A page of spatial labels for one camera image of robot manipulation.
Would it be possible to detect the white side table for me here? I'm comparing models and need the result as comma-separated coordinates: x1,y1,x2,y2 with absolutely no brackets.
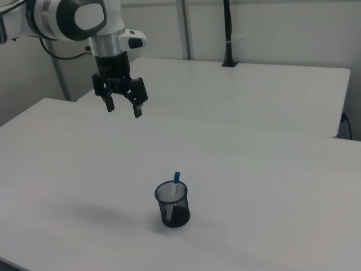
76,57,351,139

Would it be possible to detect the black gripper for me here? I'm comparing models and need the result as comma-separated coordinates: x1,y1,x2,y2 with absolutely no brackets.
91,52,149,119

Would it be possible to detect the white marker with blue cap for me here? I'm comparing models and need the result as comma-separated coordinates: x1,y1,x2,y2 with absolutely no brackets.
166,171,181,222

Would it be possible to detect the black camera stand pole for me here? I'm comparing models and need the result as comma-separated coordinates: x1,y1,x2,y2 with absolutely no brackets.
221,0,238,68

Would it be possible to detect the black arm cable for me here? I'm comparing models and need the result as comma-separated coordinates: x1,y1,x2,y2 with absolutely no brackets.
39,36,93,60

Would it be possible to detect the black floor cable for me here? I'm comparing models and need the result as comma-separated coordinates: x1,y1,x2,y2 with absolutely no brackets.
341,112,353,140

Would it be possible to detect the black mesh pen cup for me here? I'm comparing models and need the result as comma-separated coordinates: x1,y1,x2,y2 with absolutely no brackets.
154,181,191,229

